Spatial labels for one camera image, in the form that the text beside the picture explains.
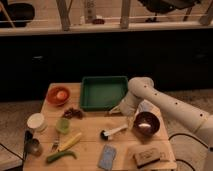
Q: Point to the black and white brush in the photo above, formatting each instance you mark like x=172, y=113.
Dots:
x=105, y=134

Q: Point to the yellow corn cob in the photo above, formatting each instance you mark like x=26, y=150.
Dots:
x=69, y=143

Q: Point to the orange bowl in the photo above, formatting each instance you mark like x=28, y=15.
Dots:
x=53, y=100

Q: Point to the brown wooden block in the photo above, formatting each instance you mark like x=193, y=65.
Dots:
x=146, y=157

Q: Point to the black chair left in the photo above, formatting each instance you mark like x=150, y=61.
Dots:
x=20, y=13

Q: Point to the orange egg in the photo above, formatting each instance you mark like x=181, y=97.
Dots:
x=61, y=95

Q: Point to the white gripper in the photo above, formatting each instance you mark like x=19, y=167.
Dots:
x=128, y=105

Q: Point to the black office chair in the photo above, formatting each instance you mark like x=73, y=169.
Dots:
x=166, y=6

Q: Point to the metal fork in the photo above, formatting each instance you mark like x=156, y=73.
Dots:
x=56, y=142

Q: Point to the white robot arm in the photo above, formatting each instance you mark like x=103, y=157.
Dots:
x=194, y=119

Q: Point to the green plastic tray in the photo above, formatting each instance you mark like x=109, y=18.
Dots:
x=102, y=93

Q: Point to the green pepper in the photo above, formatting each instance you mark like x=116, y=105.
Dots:
x=58, y=155

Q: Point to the blue sponge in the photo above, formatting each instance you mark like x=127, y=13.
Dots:
x=107, y=157

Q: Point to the white cup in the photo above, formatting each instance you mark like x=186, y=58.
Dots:
x=37, y=122

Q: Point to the dark purple bowl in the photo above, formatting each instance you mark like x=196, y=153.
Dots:
x=146, y=123

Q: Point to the green plastic cup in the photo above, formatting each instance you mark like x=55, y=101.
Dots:
x=62, y=125

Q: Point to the dark grape bunch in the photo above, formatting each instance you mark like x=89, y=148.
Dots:
x=71, y=112

